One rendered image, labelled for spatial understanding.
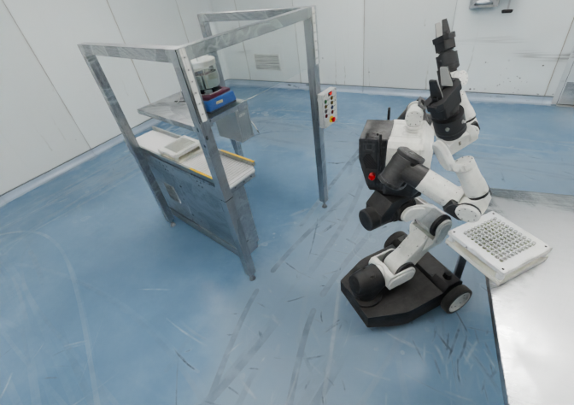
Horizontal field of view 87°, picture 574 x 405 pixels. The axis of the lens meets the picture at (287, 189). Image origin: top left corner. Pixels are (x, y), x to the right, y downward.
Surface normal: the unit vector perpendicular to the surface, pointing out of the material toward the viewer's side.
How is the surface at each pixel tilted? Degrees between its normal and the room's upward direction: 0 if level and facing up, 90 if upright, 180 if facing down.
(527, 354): 0
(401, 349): 0
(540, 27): 90
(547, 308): 0
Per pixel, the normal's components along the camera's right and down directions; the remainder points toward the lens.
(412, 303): -0.14, -0.79
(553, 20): -0.52, 0.57
